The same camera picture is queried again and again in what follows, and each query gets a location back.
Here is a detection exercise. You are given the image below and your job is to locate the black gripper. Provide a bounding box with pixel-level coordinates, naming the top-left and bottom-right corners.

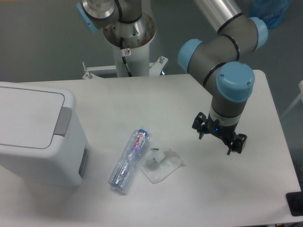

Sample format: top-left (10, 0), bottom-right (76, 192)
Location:
top-left (192, 112), bottom-right (247, 155)

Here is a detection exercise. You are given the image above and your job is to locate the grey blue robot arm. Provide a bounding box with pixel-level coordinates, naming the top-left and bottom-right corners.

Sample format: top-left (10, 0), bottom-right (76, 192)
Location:
top-left (76, 0), bottom-right (268, 153)

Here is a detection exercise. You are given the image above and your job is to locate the white trash can body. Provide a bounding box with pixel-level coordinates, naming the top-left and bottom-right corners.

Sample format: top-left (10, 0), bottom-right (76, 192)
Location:
top-left (0, 82), bottom-right (89, 186)

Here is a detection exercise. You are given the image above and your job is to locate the white trash can lid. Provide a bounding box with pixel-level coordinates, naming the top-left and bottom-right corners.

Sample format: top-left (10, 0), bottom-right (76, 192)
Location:
top-left (0, 83), bottom-right (76, 149)

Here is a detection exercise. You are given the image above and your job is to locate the clear plastic wrapper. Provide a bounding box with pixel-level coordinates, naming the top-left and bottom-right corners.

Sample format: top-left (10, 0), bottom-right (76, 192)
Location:
top-left (141, 148), bottom-right (183, 184)

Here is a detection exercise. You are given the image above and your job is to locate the black device at table edge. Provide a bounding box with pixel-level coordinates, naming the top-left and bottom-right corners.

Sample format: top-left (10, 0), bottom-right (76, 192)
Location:
top-left (285, 192), bottom-right (303, 217)

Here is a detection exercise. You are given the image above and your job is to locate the crushed clear plastic bottle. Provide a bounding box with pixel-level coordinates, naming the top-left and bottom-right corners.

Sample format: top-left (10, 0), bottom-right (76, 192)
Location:
top-left (108, 126), bottom-right (149, 193)

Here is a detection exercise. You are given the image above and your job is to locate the blue plastic bag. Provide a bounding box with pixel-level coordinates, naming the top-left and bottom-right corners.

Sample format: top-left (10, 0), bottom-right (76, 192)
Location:
top-left (249, 0), bottom-right (292, 29)

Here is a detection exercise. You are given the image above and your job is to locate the white frame at right edge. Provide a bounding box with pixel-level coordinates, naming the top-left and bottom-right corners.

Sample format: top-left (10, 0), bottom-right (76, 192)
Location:
top-left (281, 80), bottom-right (303, 118)

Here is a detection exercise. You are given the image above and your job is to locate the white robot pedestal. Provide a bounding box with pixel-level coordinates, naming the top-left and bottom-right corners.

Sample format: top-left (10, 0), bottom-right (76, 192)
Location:
top-left (82, 13), bottom-right (168, 79)

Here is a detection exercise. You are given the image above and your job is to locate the black pedestal cable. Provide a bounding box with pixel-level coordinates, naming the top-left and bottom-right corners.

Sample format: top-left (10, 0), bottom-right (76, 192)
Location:
top-left (119, 36), bottom-right (133, 78)

